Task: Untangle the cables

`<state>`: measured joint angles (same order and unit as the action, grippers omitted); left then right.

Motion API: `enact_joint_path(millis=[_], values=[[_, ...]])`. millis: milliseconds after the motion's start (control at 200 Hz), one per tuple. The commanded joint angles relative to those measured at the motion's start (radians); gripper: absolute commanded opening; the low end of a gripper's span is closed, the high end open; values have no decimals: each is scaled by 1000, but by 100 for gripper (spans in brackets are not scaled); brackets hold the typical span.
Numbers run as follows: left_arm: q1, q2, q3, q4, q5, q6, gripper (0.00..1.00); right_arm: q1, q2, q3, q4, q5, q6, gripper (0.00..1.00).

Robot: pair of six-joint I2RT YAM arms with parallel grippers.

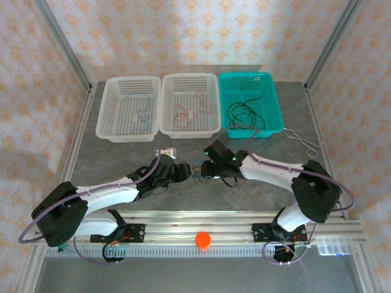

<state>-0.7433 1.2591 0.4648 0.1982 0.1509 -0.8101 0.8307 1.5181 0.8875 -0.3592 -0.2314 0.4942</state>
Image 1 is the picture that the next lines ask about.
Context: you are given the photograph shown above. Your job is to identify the blue cable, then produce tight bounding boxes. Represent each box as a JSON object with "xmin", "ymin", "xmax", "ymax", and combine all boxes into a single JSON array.
[
  {"xmin": 123, "ymin": 93, "xmax": 154, "ymax": 134},
  {"xmin": 192, "ymin": 155, "xmax": 209, "ymax": 184}
]

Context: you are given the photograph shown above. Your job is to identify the orange cable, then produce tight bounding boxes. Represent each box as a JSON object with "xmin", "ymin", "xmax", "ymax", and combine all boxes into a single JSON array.
[
  {"xmin": 173, "ymin": 102, "xmax": 197, "ymax": 129},
  {"xmin": 194, "ymin": 90, "xmax": 215, "ymax": 119}
]

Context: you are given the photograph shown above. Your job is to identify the orange ball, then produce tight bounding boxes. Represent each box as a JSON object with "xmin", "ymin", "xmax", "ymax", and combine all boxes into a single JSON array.
[{"xmin": 195, "ymin": 231, "xmax": 212, "ymax": 251}]

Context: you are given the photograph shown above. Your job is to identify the white perforated plastic basket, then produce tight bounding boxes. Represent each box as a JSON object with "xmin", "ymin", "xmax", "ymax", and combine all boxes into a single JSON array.
[
  {"xmin": 160, "ymin": 72, "xmax": 222, "ymax": 140},
  {"xmin": 95, "ymin": 76, "xmax": 162, "ymax": 143}
]

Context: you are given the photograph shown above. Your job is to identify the teal perforated plastic basket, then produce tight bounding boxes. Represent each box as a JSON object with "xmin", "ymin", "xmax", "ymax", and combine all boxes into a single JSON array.
[{"xmin": 217, "ymin": 71, "xmax": 285, "ymax": 139}]

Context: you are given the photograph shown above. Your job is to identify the metal tongs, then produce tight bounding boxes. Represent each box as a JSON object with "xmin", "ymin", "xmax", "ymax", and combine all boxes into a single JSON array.
[{"xmin": 280, "ymin": 128, "xmax": 325, "ymax": 158}]

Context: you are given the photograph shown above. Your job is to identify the black base electronics module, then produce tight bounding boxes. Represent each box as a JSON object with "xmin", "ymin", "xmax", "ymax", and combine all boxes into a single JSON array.
[
  {"xmin": 103, "ymin": 241, "xmax": 126, "ymax": 264},
  {"xmin": 272, "ymin": 242, "xmax": 296, "ymax": 265}
]

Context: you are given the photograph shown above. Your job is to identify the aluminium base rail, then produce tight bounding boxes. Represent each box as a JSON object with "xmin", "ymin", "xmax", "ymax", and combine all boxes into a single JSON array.
[{"xmin": 32, "ymin": 210, "xmax": 366, "ymax": 247}]

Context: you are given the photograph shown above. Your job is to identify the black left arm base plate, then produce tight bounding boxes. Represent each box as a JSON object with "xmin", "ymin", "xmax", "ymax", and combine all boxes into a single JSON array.
[{"xmin": 90, "ymin": 223, "xmax": 146, "ymax": 244}]

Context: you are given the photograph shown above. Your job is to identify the grey slotted cable duct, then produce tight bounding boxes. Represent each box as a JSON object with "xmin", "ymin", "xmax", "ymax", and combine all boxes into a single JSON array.
[{"xmin": 45, "ymin": 245, "xmax": 318, "ymax": 259}]

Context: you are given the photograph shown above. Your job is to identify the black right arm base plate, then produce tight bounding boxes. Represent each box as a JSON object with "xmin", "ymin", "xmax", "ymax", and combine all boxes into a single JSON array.
[{"xmin": 250, "ymin": 223, "xmax": 308, "ymax": 244}]

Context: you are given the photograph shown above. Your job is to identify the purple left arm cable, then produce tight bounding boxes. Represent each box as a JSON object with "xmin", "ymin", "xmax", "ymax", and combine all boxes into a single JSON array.
[{"xmin": 18, "ymin": 146, "xmax": 161, "ymax": 266}]

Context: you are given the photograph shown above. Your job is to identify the aluminium frame post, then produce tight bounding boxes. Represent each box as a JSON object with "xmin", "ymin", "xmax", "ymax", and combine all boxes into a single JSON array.
[
  {"xmin": 304, "ymin": 0, "xmax": 365, "ymax": 92},
  {"xmin": 32, "ymin": 0, "xmax": 93, "ymax": 93}
]

